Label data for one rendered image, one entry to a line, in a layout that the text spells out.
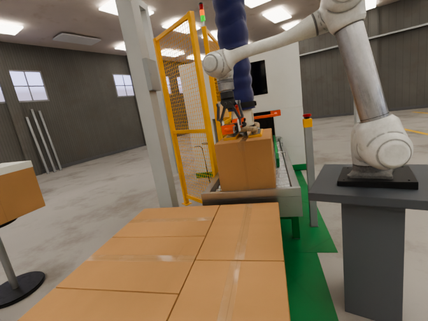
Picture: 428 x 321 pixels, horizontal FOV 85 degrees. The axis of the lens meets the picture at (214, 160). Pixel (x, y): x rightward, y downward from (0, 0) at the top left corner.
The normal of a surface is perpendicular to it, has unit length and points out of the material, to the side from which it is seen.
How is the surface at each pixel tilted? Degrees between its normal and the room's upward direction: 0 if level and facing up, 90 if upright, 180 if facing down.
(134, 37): 90
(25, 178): 90
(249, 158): 90
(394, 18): 90
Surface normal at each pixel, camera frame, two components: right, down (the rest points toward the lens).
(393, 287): -0.54, 0.26
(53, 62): 0.83, 0.00
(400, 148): -0.32, 0.35
